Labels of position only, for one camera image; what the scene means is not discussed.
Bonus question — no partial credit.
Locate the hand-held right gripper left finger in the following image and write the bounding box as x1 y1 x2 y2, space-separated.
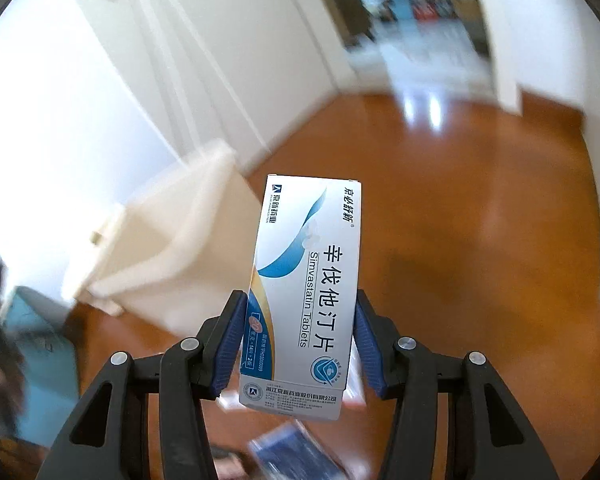
37 289 249 480

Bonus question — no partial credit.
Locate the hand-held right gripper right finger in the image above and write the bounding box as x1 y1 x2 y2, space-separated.
352 287 562 480

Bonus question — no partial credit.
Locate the white blue medicine box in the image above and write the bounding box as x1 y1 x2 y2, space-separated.
238 175 364 421

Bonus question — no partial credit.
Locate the beige plastic trash bin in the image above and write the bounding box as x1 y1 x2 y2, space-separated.
61 139 262 336

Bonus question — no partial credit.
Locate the blue packet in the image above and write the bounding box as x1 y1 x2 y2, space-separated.
249 420 352 480

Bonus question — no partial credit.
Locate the blue storage box white lid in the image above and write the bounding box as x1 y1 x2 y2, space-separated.
7 284 82 448

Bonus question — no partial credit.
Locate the white door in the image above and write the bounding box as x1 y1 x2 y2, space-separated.
125 0 353 173

